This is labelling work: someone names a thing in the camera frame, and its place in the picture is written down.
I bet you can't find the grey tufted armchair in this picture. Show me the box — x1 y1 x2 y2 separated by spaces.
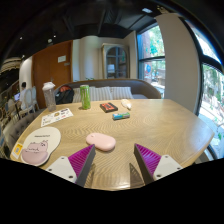
2 109 44 153

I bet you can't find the wooden door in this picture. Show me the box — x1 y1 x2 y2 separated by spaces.
32 40 74 109

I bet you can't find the white sticker sheet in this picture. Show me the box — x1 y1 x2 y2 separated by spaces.
40 107 74 128

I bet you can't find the clear shaker bottle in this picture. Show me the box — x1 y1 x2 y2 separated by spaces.
41 81 57 112

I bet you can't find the green drink can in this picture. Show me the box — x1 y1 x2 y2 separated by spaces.
79 84 92 110

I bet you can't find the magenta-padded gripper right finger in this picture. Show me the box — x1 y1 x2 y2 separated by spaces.
133 143 184 185

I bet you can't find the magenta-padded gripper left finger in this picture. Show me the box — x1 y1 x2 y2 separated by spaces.
45 144 97 188

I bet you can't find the white squeeze tube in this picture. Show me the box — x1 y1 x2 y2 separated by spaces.
120 98 133 111

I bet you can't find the black bag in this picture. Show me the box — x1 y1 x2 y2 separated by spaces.
54 85 75 105

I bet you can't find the group of chairs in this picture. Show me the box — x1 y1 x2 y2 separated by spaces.
4 86 39 118

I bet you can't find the brown curved sofa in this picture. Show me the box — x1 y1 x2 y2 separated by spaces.
53 78 162 104

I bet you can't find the arched glass-door cabinet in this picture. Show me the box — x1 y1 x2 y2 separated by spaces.
101 43 130 80

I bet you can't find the white cat-print mouse pad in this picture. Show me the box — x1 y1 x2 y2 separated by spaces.
20 126 62 167

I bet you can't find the black-framed window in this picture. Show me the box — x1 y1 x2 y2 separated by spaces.
137 24 167 99
194 29 224 161

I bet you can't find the pink computer mouse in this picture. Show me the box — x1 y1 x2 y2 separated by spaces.
85 132 117 153

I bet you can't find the black and red box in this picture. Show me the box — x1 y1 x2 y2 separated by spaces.
99 102 119 114

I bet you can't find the green and blue pack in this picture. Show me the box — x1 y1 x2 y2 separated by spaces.
112 111 131 121

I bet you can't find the striped cushion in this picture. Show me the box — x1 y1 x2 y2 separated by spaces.
72 86 114 103
109 86 134 100

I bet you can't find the person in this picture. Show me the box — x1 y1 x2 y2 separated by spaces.
19 81 29 101

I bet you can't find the yellow code card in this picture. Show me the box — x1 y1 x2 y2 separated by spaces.
11 142 24 160

